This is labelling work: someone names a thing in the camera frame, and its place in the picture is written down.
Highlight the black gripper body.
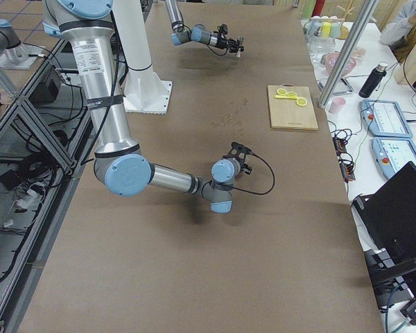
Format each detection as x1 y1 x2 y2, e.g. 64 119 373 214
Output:
215 33 233 51
234 157 249 173

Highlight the pink cup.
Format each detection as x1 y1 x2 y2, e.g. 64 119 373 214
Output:
329 97 346 114

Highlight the aluminium frame post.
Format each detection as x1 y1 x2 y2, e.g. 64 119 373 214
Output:
318 0 379 109

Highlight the pink bowl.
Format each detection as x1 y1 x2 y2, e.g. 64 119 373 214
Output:
324 51 357 78

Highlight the wooden cutting board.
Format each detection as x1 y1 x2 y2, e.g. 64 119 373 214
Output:
267 85 318 130

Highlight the teach pendant far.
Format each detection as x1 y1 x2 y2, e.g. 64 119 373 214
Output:
359 99 413 138

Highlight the person in grey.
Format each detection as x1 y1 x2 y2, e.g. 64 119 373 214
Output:
380 1 416 63

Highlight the teach pendant near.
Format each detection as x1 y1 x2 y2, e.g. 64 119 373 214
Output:
371 137 416 180

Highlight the lemon slice far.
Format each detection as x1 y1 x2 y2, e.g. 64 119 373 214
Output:
296 98 308 106

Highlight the teach pendant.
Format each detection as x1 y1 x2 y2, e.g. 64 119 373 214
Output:
359 99 413 138
371 137 416 180

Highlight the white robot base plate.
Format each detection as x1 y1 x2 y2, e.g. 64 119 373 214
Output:
123 69 173 114

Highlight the lemon slice near handle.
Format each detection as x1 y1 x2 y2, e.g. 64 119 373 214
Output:
277 88 287 96

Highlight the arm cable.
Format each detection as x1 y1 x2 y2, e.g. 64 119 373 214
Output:
225 151 276 196

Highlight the black water bottle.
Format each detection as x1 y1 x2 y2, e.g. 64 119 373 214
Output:
358 62 388 99

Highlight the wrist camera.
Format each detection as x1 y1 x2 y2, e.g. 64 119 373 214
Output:
218 24 228 38
228 142 252 160

